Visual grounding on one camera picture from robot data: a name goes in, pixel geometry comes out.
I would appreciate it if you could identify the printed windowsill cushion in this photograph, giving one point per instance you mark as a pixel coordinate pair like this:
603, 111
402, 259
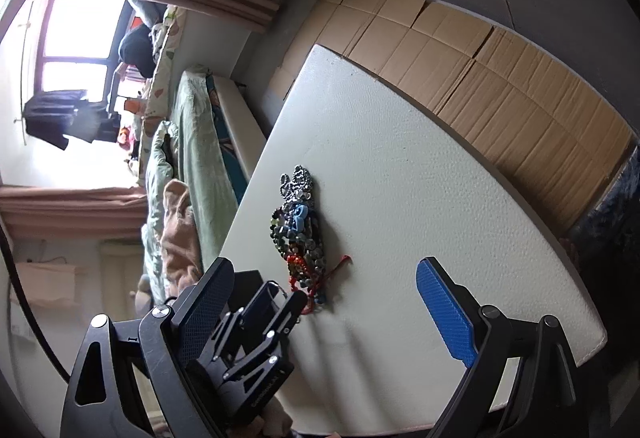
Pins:
160, 77

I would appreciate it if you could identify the window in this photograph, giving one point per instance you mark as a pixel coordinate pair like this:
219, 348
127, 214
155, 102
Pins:
80, 27

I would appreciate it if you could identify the beige hanging cloth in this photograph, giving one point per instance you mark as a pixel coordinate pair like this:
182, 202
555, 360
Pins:
45, 280

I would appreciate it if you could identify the pink toy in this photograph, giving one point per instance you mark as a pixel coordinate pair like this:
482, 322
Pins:
125, 136

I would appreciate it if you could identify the flattened cardboard sheets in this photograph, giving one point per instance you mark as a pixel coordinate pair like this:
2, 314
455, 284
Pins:
500, 82

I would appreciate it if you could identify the thin clothes rail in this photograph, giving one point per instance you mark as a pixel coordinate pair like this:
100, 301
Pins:
25, 67

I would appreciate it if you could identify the teal printed mattress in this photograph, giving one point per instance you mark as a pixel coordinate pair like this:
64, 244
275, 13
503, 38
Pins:
231, 157

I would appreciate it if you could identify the grey pillow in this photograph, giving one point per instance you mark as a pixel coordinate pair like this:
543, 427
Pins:
147, 10

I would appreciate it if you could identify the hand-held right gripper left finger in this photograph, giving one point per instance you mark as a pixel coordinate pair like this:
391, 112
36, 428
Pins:
200, 313

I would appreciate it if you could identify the orange cup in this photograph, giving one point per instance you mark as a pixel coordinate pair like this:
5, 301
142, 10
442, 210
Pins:
132, 105

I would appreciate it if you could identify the blue patterned cloth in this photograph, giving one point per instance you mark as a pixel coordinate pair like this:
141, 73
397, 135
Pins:
610, 213

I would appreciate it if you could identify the green bed sheet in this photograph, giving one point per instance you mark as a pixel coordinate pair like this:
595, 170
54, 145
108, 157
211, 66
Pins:
200, 157

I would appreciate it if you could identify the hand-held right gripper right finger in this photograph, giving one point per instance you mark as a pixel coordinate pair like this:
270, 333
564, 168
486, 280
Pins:
445, 313

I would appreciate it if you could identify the dark hanging garment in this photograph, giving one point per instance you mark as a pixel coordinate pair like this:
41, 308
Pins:
55, 115

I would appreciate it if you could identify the light green quilt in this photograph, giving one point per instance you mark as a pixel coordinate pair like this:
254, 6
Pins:
157, 178

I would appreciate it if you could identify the white bed frame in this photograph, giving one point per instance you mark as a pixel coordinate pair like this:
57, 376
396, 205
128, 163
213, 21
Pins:
240, 117

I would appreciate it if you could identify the black bag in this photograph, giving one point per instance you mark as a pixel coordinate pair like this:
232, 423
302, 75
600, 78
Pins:
136, 50

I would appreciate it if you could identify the pink fleece blanket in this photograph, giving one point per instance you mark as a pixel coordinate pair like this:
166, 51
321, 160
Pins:
180, 238

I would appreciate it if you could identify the pile of beaded jewelry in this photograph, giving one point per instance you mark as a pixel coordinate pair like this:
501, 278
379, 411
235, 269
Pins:
295, 238

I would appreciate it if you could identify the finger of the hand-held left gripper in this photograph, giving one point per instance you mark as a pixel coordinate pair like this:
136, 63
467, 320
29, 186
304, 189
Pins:
290, 313
255, 308

